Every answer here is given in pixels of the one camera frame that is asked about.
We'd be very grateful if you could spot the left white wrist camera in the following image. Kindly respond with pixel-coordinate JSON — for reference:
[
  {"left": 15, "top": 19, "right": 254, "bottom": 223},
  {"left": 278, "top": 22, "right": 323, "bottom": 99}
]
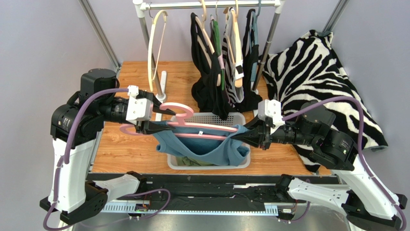
[{"left": 126, "top": 85, "right": 153, "bottom": 125}]

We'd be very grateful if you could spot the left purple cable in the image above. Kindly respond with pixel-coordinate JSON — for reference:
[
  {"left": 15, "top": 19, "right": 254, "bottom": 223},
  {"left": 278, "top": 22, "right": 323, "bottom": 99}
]
[{"left": 42, "top": 88, "right": 129, "bottom": 231}]

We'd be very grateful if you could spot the zebra print blanket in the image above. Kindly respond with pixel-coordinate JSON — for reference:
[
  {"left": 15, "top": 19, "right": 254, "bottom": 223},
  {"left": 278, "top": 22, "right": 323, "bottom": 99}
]
[{"left": 262, "top": 30, "right": 388, "bottom": 152}]

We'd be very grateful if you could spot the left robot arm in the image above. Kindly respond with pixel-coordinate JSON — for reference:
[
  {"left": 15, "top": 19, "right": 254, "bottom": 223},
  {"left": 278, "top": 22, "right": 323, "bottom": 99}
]
[{"left": 39, "top": 68, "right": 174, "bottom": 227}]

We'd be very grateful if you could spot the blue tank top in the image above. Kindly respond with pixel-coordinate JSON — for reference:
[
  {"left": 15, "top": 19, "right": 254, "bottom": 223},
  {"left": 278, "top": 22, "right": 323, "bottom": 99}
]
[{"left": 153, "top": 124, "right": 250, "bottom": 166}]

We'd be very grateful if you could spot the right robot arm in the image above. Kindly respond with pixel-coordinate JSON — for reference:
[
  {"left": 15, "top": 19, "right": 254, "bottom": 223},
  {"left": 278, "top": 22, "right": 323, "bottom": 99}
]
[{"left": 233, "top": 100, "right": 407, "bottom": 231}]

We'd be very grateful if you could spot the white clothes rack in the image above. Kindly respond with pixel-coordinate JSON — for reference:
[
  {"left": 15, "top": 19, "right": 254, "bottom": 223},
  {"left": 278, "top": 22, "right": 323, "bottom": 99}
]
[{"left": 133, "top": 0, "right": 286, "bottom": 103}]

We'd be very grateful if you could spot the pink plastic hanger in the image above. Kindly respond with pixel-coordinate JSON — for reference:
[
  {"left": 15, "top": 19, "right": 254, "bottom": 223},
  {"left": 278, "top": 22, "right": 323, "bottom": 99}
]
[{"left": 120, "top": 103, "right": 238, "bottom": 136}]

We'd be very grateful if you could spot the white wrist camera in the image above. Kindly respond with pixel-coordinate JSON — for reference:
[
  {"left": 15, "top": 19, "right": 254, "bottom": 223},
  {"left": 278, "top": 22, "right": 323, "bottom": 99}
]
[
  {"left": 256, "top": 99, "right": 285, "bottom": 127},
  {"left": 126, "top": 85, "right": 153, "bottom": 125}
]

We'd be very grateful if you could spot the dark top on green hanger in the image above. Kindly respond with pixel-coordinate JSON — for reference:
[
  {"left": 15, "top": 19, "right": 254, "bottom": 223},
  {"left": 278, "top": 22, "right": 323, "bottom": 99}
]
[{"left": 210, "top": 0, "right": 228, "bottom": 97}]

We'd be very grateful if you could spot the green tank top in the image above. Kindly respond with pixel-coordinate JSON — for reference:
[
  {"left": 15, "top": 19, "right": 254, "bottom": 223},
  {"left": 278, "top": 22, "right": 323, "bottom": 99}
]
[{"left": 176, "top": 156, "right": 208, "bottom": 167}]

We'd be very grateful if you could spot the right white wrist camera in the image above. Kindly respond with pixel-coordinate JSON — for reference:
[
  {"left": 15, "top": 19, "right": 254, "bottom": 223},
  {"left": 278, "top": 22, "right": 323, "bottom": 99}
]
[{"left": 256, "top": 99, "right": 285, "bottom": 127}]

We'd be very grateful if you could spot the black tank top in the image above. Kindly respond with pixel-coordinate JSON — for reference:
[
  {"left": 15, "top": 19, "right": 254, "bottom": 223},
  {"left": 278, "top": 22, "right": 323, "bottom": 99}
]
[{"left": 190, "top": 13, "right": 233, "bottom": 120}]

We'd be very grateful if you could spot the cream plastic hanger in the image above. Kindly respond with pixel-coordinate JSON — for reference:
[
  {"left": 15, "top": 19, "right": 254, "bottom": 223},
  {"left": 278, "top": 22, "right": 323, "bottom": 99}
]
[{"left": 148, "top": 10, "right": 168, "bottom": 92}]

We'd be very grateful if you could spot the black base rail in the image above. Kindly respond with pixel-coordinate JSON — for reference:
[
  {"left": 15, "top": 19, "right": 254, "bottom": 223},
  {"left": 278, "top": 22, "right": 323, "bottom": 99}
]
[{"left": 86, "top": 173, "right": 353, "bottom": 216}]

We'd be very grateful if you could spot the zebra striped tank top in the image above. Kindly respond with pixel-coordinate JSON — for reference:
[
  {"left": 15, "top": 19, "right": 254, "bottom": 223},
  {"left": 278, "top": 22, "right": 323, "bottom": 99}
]
[{"left": 222, "top": 7, "right": 244, "bottom": 107}]

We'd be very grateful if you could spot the white plastic basket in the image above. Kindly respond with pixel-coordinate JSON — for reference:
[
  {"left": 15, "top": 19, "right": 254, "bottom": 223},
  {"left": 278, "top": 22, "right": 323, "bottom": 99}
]
[{"left": 167, "top": 113, "right": 251, "bottom": 171}]

